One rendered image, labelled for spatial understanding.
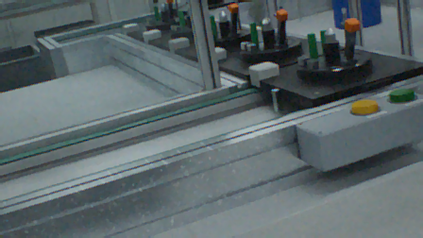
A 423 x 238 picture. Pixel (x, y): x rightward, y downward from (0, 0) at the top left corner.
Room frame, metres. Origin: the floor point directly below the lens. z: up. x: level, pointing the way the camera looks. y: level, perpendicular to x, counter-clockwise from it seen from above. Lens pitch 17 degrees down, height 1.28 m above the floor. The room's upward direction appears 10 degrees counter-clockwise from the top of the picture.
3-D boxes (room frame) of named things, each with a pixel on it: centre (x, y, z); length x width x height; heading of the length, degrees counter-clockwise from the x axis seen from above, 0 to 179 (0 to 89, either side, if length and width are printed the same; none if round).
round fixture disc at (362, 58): (1.15, -0.23, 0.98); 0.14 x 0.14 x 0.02
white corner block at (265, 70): (1.21, -0.11, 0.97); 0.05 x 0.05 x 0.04; 20
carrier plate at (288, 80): (1.15, -0.23, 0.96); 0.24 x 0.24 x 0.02; 20
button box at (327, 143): (0.92, -0.23, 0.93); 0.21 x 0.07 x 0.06; 110
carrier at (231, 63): (1.39, -0.15, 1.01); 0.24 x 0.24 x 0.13; 20
